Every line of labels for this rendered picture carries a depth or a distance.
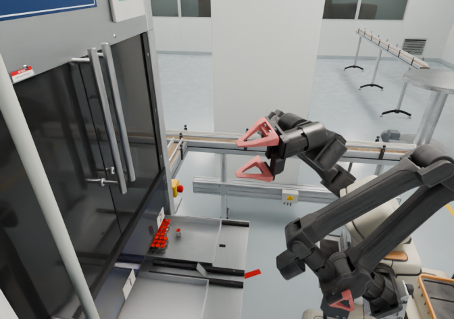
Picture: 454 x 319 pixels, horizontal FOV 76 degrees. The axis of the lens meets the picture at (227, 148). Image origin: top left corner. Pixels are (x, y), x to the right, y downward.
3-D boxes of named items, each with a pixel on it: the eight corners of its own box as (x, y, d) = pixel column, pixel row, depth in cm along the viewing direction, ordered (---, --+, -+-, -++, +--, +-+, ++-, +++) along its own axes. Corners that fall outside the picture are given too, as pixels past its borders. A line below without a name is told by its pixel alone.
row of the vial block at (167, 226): (155, 253, 133) (154, 247, 130) (167, 225, 148) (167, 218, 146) (160, 254, 132) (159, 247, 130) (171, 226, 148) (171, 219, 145)
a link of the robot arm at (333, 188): (268, 107, 114) (252, 128, 115) (275, 107, 101) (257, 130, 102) (350, 176, 120) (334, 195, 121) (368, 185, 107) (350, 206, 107)
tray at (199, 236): (137, 259, 130) (136, 254, 128) (157, 218, 152) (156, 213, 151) (212, 268, 126) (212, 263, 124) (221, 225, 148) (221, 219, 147)
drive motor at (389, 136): (389, 158, 214) (394, 142, 207) (377, 140, 239) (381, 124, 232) (406, 159, 213) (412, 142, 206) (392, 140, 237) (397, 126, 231)
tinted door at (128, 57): (120, 236, 98) (75, 57, 69) (161, 166, 135) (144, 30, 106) (121, 236, 98) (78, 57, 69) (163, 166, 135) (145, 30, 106)
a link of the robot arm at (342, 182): (350, 182, 121) (342, 192, 122) (333, 167, 120) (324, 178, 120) (363, 189, 112) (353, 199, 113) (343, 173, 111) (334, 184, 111)
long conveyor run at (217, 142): (150, 149, 222) (147, 131, 214) (157, 140, 236) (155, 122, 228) (417, 168, 200) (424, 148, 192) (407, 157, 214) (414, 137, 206)
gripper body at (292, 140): (265, 121, 61) (296, 113, 62) (262, 154, 68) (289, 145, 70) (281, 142, 57) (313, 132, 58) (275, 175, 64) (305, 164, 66)
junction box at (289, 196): (281, 202, 229) (282, 192, 224) (281, 198, 233) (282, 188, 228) (296, 203, 227) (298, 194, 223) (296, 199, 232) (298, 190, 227)
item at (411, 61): (429, 73, 406) (432, 61, 398) (417, 73, 408) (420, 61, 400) (361, 33, 716) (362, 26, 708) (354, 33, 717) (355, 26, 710)
